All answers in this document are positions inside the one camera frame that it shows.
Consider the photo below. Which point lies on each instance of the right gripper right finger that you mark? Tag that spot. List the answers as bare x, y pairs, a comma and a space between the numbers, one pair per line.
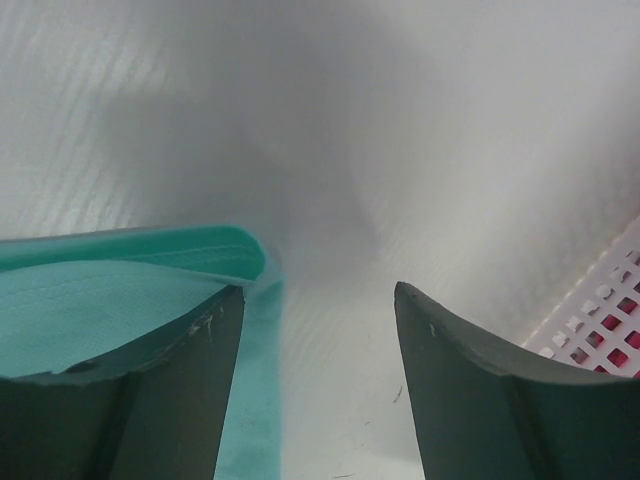
485, 408

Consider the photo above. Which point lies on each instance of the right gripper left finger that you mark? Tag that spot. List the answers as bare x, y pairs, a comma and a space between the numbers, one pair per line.
153, 408

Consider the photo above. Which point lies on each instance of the teal t shirt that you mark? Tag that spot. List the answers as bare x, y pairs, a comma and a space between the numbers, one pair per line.
68, 299

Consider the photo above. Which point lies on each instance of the white plastic basket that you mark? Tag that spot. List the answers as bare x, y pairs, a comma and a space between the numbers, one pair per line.
615, 271

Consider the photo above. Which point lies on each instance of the magenta t shirt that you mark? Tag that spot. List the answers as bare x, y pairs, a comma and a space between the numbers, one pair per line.
605, 335

